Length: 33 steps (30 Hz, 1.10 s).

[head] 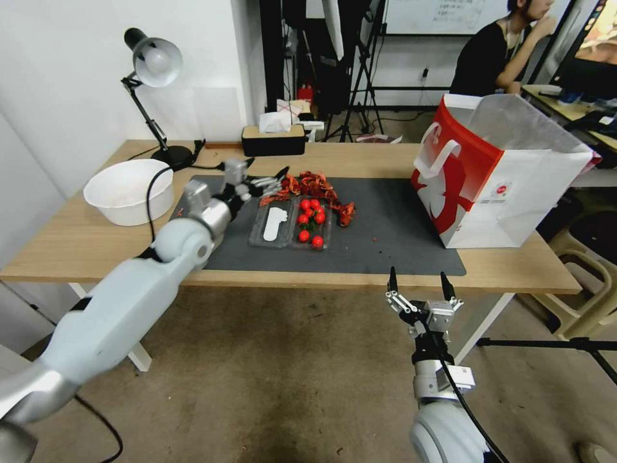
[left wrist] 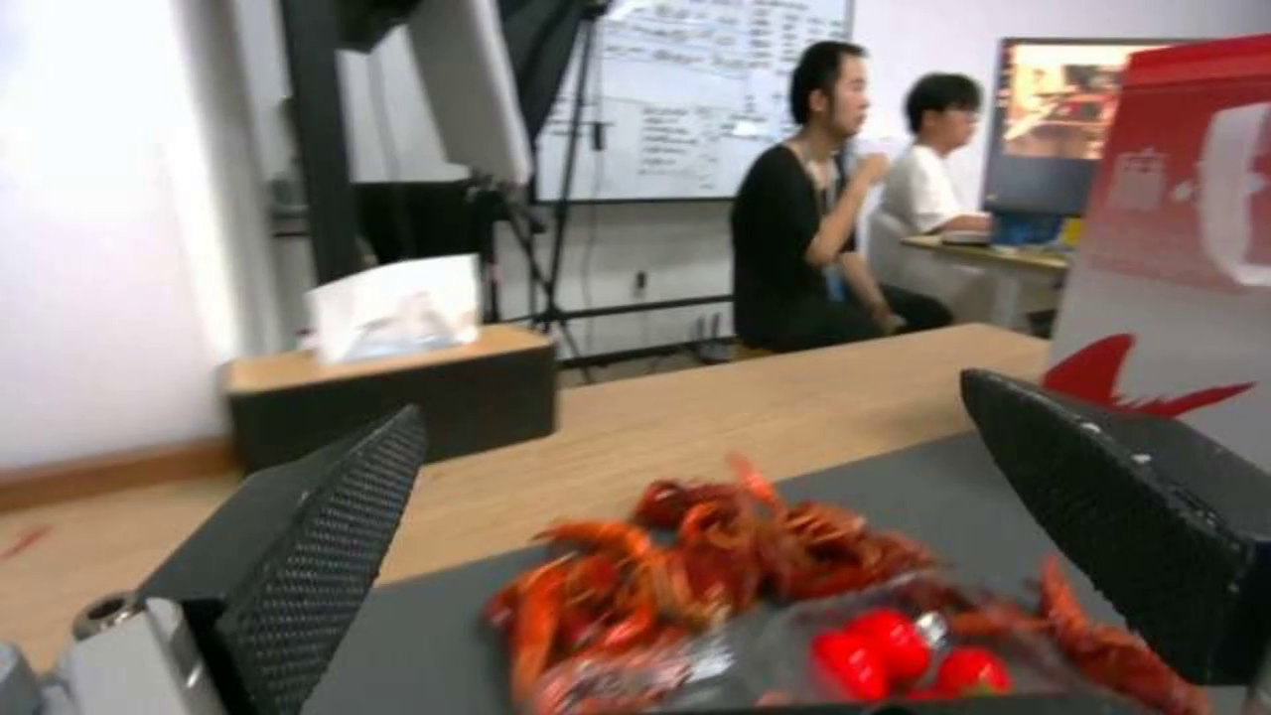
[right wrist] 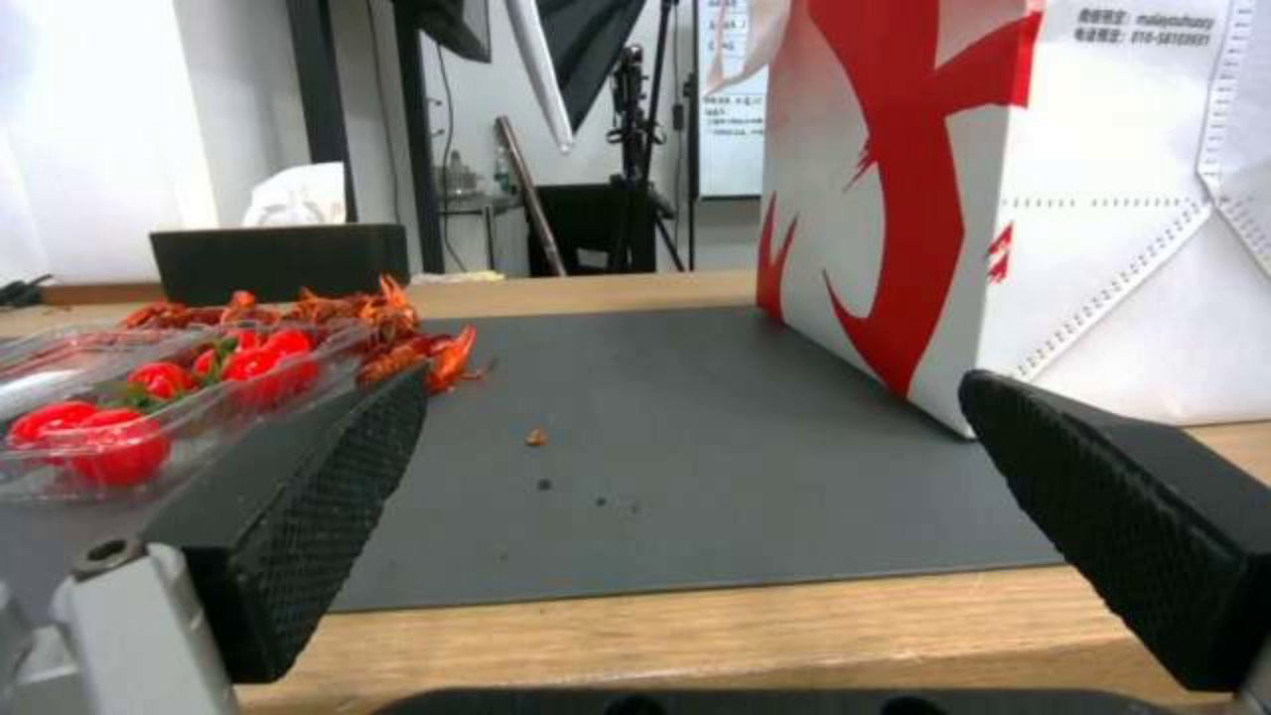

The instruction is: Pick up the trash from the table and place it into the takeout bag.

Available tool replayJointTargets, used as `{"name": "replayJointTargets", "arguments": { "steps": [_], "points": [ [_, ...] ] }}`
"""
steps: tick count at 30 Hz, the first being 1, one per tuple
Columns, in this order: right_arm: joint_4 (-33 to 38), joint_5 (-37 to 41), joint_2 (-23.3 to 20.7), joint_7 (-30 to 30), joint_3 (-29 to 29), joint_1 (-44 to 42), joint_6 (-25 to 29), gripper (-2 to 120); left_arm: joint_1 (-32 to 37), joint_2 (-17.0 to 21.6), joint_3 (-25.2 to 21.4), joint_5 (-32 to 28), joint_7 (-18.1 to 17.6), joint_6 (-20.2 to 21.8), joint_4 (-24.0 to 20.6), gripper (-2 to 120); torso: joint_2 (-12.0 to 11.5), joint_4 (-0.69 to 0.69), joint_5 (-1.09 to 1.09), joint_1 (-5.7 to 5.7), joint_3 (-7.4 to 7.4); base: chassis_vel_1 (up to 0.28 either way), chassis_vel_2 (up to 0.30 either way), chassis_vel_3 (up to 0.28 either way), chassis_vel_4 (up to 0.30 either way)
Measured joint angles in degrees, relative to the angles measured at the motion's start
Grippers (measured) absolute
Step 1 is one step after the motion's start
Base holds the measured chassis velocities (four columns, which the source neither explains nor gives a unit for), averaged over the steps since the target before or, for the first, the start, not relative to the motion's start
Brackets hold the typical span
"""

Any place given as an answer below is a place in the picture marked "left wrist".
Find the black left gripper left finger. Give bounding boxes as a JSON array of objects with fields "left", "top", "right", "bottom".
[{"left": 58, "top": 404, "right": 431, "bottom": 715}]

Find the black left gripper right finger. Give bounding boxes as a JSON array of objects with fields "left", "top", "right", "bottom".
[{"left": 958, "top": 368, "right": 1271, "bottom": 688}]

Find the dark tissue box wooden lid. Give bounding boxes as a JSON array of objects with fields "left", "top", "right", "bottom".
[{"left": 219, "top": 326, "right": 560, "bottom": 474}]

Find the red and white delivery bag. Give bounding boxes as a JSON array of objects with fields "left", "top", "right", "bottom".
[{"left": 1038, "top": 42, "right": 1271, "bottom": 437}]

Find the clear takeout box with crayfish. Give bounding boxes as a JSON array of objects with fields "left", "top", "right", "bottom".
[{"left": 483, "top": 452, "right": 1215, "bottom": 715}]

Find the white tissue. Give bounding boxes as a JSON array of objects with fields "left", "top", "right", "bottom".
[{"left": 300, "top": 252, "right": 487, "bottom": 365}]

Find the wooden desk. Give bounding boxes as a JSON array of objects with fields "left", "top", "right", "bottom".
[{"left": 899, "top": 231, "right": 1074, "bottom": 341}]

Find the person in white shirt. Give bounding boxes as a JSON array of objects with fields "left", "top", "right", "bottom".
[{"left": 868, "top": 71, "right": 997, "bottom": 298}]

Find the black tripod stand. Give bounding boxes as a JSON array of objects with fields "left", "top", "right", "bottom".
[{"left": 466, "top": 0, "right": 742, "bottom": 373}]

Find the computer monitor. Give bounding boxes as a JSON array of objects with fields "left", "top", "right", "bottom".
[{"left": 979, "top": 36, "right": 1179, "bottom": 217}]

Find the dark grey table mat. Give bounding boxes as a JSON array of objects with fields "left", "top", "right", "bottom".
[{"left": 308, "top": 432, "right": 1271, "bottom": 715}]

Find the person in black top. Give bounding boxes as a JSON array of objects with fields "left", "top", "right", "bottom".
[{"left": 729, "top": 41, "right": 957, "bottom": 354}]

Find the softbox studio light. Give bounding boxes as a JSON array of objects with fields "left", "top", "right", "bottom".
[{"left": 327, "top": 0, "right": 618, "bottom": 188}]

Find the whiteboard with writing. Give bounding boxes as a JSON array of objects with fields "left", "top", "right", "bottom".
[{"left": 530, "top": 0, "right": 858, "bottom": 205}]

